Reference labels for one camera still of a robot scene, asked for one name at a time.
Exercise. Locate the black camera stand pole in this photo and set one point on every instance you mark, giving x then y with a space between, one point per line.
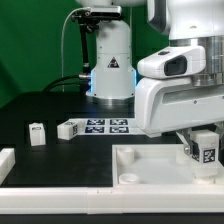
85 58

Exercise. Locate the white sheet with tags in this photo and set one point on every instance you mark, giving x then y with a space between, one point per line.
106 126

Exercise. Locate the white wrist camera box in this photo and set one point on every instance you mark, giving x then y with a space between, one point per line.
173 62

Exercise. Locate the white square table top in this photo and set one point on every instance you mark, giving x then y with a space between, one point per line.
161 164

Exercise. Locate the black camera on stand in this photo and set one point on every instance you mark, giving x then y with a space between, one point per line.
97 13

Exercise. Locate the white fence rail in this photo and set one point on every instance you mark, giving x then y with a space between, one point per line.
7 161
117 200

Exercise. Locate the white left fence rail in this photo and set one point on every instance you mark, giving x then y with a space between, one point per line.
7 161

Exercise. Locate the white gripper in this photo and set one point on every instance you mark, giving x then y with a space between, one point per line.
174 104

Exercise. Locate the white front fence rail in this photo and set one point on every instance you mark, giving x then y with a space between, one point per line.
117 200

